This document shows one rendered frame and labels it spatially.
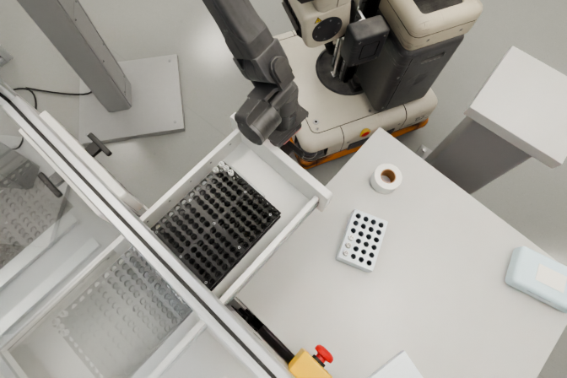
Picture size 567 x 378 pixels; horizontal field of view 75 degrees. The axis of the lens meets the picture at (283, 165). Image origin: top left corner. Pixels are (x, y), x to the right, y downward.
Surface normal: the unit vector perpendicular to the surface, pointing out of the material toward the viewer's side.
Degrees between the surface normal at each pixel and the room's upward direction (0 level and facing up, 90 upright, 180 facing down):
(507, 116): 0
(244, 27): 46
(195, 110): 0
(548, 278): 0
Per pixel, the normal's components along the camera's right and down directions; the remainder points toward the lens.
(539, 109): 0.02, -0.37
